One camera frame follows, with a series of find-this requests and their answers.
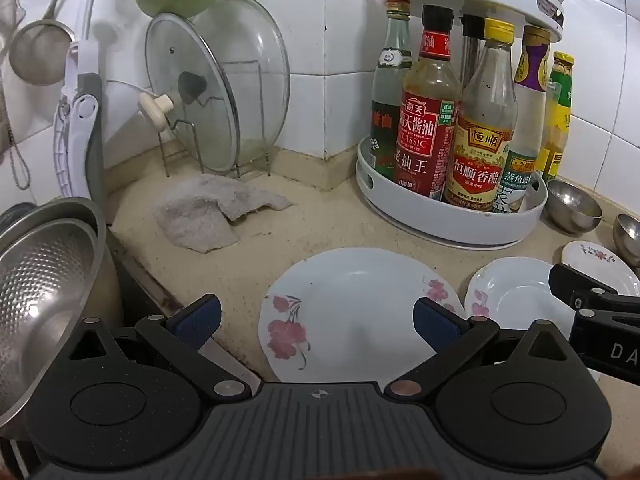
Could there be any white two-tier rotating rack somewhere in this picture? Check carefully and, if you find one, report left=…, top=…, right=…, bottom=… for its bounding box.
left=356, top=0, right=566, bottom=252

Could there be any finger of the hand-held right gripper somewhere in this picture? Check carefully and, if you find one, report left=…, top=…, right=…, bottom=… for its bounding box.
left=548, top=262, right=640, bottom=311

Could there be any dark bottle with red label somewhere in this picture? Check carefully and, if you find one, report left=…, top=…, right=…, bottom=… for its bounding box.
left=369, top=102, right=407, bottom=181

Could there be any small floral white plate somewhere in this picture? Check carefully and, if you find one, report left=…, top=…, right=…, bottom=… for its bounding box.
left=464, top=256, right=578, bottom=333

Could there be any large steel pot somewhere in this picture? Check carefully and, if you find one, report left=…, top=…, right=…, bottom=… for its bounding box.
left=0, top=197, right=123, bottom=441

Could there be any white grey plastic kitchen tool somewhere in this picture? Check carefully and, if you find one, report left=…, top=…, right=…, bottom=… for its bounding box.
left=52, top=40, right=107, bottom=201

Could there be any clear bottle with red cap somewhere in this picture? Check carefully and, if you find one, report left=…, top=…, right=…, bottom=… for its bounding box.
left=374, top=0, right=416, bottom=111

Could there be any glass lid with cream knob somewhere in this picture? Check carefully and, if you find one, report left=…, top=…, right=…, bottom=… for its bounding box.
left=138, top=12, right=242, bottom=173

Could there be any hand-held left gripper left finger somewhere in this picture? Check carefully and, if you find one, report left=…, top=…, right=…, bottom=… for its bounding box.
left=67, top=294, right=253, bottom=403

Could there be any yellow cap vinegar bottle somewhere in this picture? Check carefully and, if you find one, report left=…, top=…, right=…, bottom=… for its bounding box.
left=444, top=19, right=518, bottom=212

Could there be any purple label sauce bottle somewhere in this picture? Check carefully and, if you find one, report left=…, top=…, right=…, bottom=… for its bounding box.
left=500, top=25, right=552, bottom=213

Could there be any stainless steel bowl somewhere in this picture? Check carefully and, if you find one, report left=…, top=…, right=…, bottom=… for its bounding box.
left=614, top=212, right=640, bottom=267
left=546, top=179, right=603, bottom=235

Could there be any red label soy sauce bottle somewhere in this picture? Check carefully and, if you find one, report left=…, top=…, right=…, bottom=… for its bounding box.
left=395, top=5, right=463, bottom=198

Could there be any small floral oval dish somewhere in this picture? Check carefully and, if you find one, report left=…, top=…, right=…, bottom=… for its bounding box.
left=560, top=240, right=640, bottom=298

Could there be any large glass pot lid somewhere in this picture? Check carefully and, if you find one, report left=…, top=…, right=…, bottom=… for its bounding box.
left=192, top=0, right=292, bottom=173

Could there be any yellow green oil bottle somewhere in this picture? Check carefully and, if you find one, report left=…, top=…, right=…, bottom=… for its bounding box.
left=542, top=51, right=575, bottom=183

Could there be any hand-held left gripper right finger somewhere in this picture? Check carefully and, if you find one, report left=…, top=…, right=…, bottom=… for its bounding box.
left=382, top=296, right=581, bottom=403

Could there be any steel utensil handle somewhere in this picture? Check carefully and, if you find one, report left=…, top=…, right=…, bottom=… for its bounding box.
left=80, top=0, right=126, bottom=41

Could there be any metal mesh strainer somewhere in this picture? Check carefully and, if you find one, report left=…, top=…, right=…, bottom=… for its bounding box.
left=9, top=0, right=77, bottom=86

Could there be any hammered steel basin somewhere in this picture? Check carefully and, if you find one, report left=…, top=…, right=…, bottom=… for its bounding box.
left=0, top=217, right=101, bottom=428

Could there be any grey dish towel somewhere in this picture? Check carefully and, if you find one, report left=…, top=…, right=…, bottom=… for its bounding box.
left=152, top=174, right=293, bottom=255

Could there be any large floral white plate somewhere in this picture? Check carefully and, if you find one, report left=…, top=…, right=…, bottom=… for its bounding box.
left=258, top=247, right=467, bottom=385

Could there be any wire lid rack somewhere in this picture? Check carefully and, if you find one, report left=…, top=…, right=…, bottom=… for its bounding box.
left=157, top=60, right=273, bottom=178

